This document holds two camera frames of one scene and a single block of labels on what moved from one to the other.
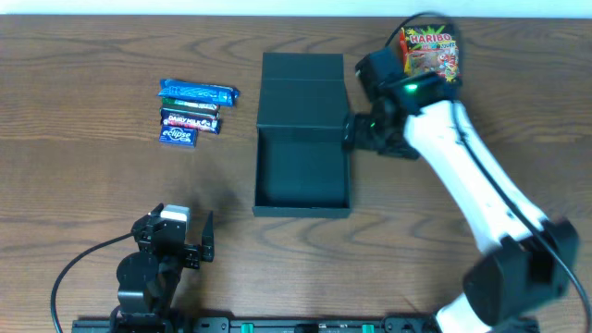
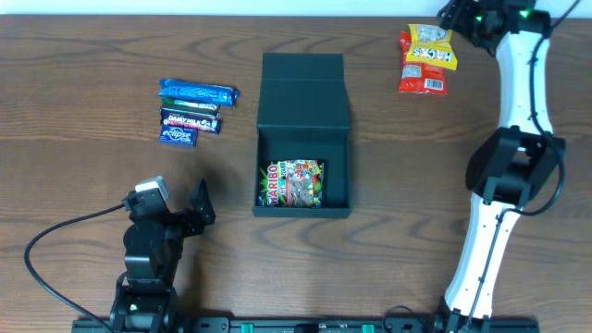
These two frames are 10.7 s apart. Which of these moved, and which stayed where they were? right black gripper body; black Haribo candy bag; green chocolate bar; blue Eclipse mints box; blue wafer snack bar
Moved: right black gripper body; black Haribo candy bag
Stayed: blue Eclipse mints box; green chocolate bar; blue wafer snack bar
